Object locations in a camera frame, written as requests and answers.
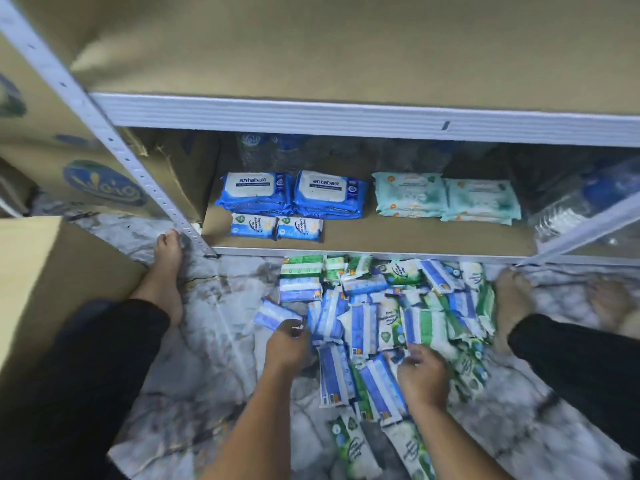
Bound person's right hand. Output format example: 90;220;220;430
397;345;451;411

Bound person's left hand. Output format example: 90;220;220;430
263;319;314;376

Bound pile of wipes packets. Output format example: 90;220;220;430
253;253;498;480

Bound grey metal shelf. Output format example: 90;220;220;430
0;0;640;268

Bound person's left forearm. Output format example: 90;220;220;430
200;365;301;480

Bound person's right forearm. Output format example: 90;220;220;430
415;399;511;480

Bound person's right foot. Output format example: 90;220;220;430
493;269;538;351

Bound person's foot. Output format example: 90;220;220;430
130;229;186;326
493;269;538;351
588;277;636;331

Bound person's left foot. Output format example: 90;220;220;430
130;229;186;326

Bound person's right leg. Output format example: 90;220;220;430
508;313;640;466

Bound water bottles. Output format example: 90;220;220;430
530;159;640;246

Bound plain cardboard box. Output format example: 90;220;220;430
0;217;146;381

